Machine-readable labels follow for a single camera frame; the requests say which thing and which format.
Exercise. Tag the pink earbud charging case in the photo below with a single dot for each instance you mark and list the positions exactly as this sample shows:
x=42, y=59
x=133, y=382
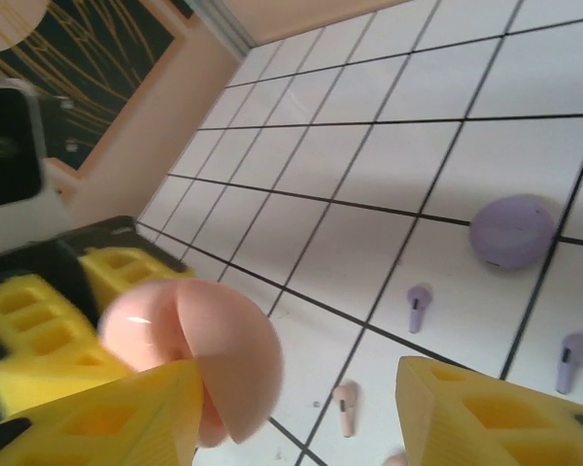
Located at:
x=233, y=330

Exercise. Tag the purple earbud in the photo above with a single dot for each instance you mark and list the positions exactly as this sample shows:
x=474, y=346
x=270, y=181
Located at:
x=575, y=347
x=420, y=297

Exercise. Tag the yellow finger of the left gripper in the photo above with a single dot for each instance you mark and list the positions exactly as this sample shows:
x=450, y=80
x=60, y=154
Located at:
x=44, y=340
x=126, y=272

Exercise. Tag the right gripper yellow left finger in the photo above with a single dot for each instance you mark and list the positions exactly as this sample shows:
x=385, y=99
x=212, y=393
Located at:
x=102, y=427

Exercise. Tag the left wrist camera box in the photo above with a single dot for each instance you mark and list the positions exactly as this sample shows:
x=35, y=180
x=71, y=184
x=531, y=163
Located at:
x=14, y=145

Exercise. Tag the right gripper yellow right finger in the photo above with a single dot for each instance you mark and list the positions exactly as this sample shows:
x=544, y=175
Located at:
x=490, y=427

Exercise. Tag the pink earbud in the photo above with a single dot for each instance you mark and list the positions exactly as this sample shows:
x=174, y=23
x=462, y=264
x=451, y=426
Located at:
x=345, y=398
x=398, y=460

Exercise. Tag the purple earbud charging case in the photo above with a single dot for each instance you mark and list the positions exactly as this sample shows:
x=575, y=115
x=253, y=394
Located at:
x=515, y=233

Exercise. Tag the aluminium frame post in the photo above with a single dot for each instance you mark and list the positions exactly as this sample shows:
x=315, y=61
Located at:
x=223, y=19

